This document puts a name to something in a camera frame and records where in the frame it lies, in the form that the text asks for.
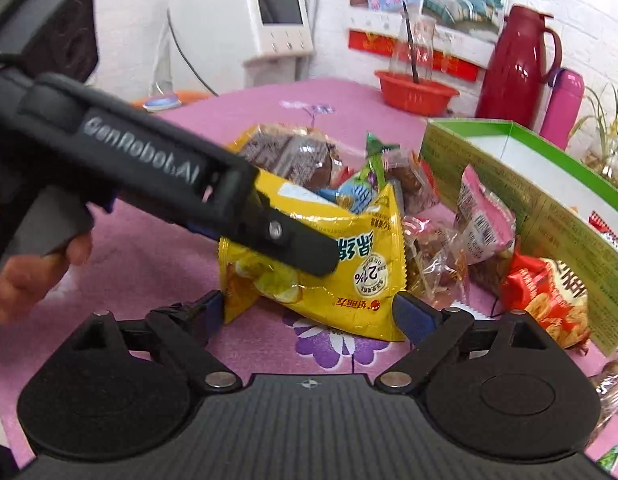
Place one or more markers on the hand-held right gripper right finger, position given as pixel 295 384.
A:
pixel 414 317

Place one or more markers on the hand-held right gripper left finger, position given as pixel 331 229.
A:
pixel 211 310

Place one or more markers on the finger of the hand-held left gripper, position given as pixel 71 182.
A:
pixel 299 245

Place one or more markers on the yellow chip bag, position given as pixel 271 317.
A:
pixel 309 305

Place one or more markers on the clear packet of brown snacks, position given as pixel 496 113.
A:
pixel 434 260

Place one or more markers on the brown chocolate snack packet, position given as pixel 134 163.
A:
pixel 289 155

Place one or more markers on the red chips bag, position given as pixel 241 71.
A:
pixel 534 285

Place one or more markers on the pink snack packet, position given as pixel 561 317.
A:
pixel 481 210

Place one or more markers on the red-edged clear snack packet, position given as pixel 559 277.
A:
pixel 409 175

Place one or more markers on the green cardboard box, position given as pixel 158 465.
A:
pixel 489 170

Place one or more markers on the person's left hand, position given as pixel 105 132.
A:
pixel 29 290

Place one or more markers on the blue and white bowl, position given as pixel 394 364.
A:
pixel 161 102

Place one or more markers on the green and blue snack packet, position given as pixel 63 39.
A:
pixel 361 190

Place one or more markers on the orange plastic stool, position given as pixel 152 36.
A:
pixel 199 97

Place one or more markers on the white appliance with screen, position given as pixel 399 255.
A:
pixel 224 35

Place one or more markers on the red plastic basin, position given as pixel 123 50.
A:
pixel 414 97

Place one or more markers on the crinkled clear snack packet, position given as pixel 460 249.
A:
pixel 611 395

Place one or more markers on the red striped snack bag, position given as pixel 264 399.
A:
pixel 611 232

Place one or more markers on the glass jug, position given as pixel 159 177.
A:
pixel 401 50

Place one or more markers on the black stick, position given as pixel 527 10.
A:
pixel 411 50

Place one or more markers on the plant in glass vase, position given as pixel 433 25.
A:
pixel 611 165

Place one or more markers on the pink bottle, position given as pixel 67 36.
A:
pixel 564 105

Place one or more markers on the red thermos jug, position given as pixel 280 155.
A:
pixel 514 75

